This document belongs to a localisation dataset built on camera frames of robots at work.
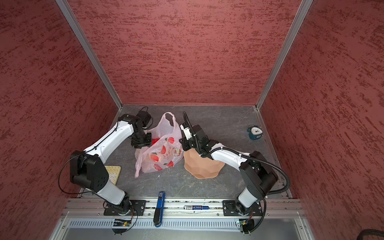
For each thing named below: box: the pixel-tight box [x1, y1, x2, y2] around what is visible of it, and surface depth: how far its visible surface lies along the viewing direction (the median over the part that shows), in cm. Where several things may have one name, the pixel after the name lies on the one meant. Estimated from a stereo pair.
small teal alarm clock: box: [247, 124, 264, 140], surface depth 102 cm
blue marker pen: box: [183, 205, 210, 210], surface depth 75 cm
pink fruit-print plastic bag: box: [134, 112, 184, 178], surface depth 85 cm
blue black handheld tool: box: [153, 191, 166, 228], surface depth 75 cm
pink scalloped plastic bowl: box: [183, 148, 225, 179], surface depth 88 cm
